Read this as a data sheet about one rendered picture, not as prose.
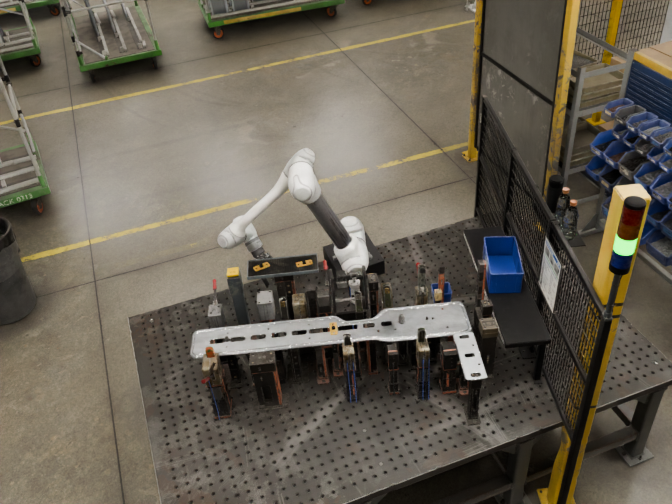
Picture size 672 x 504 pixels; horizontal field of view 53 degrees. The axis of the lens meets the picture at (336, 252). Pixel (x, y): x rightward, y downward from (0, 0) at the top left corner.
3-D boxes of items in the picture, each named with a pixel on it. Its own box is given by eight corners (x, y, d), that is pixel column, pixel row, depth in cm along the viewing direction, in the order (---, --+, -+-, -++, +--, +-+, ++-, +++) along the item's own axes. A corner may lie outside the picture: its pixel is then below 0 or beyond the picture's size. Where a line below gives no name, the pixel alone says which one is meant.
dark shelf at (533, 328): (504, 349, 317) (505, 344, 316) (462, 233, 388) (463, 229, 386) (551, 344, 318) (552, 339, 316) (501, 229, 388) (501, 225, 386)
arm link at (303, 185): (371, 250, 398) (375, 276, 381) (346, 260, 402) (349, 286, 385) (307, 154, 350) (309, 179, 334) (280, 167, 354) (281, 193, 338)
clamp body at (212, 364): (212, 423, 334) (197, 374, 311) (214, 399, 346) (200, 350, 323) (234, 420, 334) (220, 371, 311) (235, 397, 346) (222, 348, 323)
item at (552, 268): (552, 316, 311) (561, 265, 292) (537, 284, 329) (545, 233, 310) (557, 315, 311) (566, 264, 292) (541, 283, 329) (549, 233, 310)
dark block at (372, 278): (371, 340, 369) (368, 282, 343) (370, 331, 375) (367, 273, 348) (381, 339, 369) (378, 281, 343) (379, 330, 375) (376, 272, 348)
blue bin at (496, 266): (488, 293, 343) (490, 274, 335) (482, 255, 367) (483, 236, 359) (521, 293, 341) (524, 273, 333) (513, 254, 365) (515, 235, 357)
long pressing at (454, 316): (188, 363, 327) (188, 361, 326) (193, 330, 344) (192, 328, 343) (473, 333, 328) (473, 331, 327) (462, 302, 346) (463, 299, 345)
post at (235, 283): (239, 338, 377) (225, 279, 350) (240, 329, 383) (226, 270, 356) (253, 337, 378) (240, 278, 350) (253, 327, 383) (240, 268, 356)
